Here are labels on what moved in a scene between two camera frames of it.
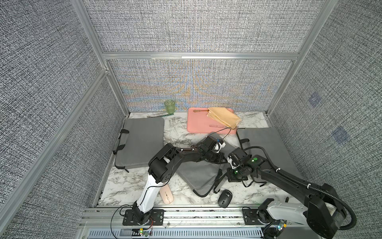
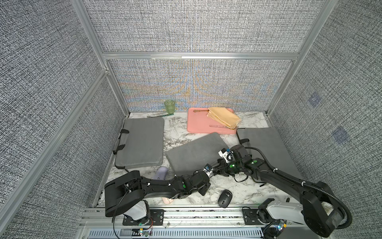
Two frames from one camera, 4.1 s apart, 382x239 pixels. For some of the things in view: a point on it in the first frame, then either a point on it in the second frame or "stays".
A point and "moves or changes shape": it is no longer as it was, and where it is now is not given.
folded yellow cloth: [225, 115] stays
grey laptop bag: [139, 140] stays
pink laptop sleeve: [198, 122] stays
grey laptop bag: [203, 178] moves or changes shape
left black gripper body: [212, 157] to [203, 190]
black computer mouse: [225, 198] stays
